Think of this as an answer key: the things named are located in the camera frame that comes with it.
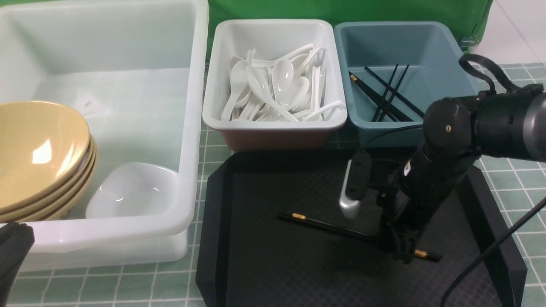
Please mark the blue-grey chopstick tray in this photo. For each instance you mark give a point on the blue-grey chopstick tray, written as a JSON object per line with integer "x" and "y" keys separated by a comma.
{"x": 434, "y": 73}

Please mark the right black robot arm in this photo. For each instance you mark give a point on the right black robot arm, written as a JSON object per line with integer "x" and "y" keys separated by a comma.
{"x": 457, "y": 132}

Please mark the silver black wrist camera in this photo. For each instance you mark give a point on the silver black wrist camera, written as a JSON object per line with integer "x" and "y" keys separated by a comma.
{"x": 355, "y": 182}

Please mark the black chopstick gold band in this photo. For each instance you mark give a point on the black chopstick gold band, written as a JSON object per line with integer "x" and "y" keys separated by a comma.
{"x": 301, "y": 219}

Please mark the white spoon tray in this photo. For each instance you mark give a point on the white spoon tray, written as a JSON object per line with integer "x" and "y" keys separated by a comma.
{"x": 253, "y": 126}

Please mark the large translucent white bin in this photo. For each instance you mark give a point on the large translucent white bin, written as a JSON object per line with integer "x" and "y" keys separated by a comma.
{"x": 134, "y": 69}

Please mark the stacked yellow bowl bottom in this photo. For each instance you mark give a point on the stacked yellow bowl bottom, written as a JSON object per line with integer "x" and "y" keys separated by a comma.
{"x": 62, "y": 206}

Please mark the white soup spoon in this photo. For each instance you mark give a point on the white soup spoon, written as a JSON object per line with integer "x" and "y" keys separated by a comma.
{"x": 259, "y": 86}

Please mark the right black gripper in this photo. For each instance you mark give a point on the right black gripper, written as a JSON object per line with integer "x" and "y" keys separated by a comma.
{"x": 396, "y": 235}

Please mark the white dish in bin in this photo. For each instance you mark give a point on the white dish in bin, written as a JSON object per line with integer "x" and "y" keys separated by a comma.
{"x": 134, "y": 189}

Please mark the black chopstick in tray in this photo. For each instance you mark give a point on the black chopstick in tray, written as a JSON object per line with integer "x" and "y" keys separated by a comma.
{"x": 388, "y": 103}
{"x": 386, "y": 91}
{"x": 399, "y": 95}
{"x": 382, "y": 109}

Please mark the green checked tablecloth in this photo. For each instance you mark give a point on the green checked tablecloth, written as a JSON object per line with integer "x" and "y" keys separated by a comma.
{"x": 516, "y": 185}

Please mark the black serving tray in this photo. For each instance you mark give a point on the black serving tray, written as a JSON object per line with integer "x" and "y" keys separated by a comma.
{"x": 250, "y": 258}

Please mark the yellow noodle bowl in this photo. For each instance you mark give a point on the yellow noodle bowl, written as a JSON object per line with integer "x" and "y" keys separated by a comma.
{"x": 42, "y": 144}

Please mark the green cloth backdrop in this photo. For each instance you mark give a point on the green cloth backdrop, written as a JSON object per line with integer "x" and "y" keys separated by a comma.
{"x": 466, "y": 19}

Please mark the stacked yellow bowl middle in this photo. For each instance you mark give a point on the stacked yellow bowl middle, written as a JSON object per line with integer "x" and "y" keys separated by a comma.
{"x": 17, "y": 215}

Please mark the white spoon in tray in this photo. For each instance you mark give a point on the white spoon in tray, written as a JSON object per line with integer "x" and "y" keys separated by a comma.
{"x": 238, "y": 83}
{"x": 316, "y": 115}
{"x": 282, "y": 77}
{"x": 295, "y": 93}

